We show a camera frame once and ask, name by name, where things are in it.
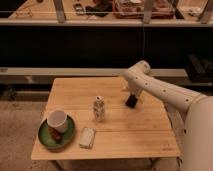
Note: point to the small patterned bottle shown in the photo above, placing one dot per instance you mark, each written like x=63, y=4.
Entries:
x=99, y=108

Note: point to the white paper cup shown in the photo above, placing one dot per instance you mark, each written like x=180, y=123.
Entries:
x=58, y=120

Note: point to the black box at right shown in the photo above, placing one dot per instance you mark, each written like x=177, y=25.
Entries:
x=199, y=69

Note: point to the black eraser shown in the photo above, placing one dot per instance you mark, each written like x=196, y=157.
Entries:
x=131, y=101

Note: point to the green plate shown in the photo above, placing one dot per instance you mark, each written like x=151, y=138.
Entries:
x=54, y=140

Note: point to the black device on shelf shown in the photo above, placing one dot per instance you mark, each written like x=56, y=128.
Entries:
x=79, y=9

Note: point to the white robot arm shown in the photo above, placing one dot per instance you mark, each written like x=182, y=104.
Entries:
x=197, y=152

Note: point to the tray of items on shelf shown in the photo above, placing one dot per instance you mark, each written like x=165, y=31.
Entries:
x=135, y=9

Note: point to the red-brown food item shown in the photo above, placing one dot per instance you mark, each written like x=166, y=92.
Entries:
x=55, y=135

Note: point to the white sponge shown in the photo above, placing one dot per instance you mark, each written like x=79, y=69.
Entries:
x=87, y=138

